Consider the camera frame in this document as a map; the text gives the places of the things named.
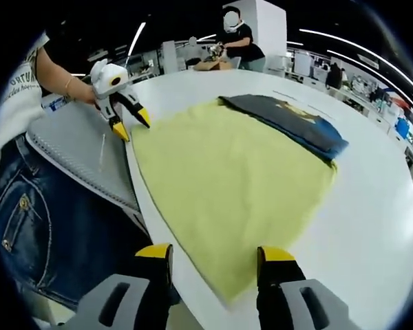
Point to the white ceiling light strip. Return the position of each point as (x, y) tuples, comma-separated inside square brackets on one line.
[(136, 43), (347, 43), (351, 57)]

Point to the grey mesh chair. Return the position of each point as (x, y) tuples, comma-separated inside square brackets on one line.
[(82, 154)]

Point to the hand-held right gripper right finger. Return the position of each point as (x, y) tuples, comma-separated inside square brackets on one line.
[(278, 282)]

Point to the yellow blue black garment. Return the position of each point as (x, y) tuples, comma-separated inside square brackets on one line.
[(227, 172)]

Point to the black backpack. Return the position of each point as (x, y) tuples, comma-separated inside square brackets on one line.
[(334, 75)]

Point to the brown cardboard box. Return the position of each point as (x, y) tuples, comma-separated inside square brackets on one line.
[(213, 65)]

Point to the blue container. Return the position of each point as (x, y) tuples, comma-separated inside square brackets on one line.
[(402, 127)]

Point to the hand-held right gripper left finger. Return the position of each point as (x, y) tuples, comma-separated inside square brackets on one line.
[(158, 275)]

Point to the white tall cabinet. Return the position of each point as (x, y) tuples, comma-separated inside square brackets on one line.
[(168, 56)]

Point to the white square pillar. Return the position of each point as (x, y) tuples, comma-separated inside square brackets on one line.
[(272, 34)]

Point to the person's blue jeans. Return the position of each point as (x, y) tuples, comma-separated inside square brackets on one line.
[(55, 223)]

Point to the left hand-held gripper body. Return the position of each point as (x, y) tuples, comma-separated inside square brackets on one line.
[(105, 84)]

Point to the person's left hand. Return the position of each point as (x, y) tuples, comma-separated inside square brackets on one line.
[(86, 94)]

